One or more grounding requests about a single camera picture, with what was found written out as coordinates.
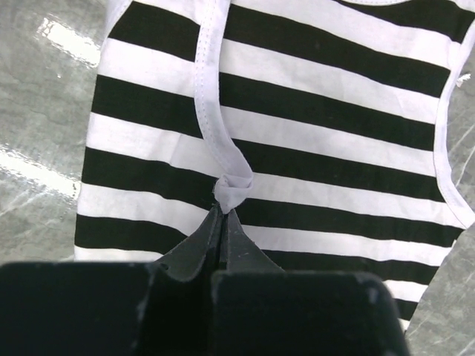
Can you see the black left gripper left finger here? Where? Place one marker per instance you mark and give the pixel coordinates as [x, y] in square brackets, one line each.
[181, 299]

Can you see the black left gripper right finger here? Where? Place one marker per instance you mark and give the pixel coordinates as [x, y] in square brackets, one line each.
[242, 306]

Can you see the wide striped black white tank top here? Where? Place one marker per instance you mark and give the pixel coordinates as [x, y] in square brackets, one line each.
[322, 123]

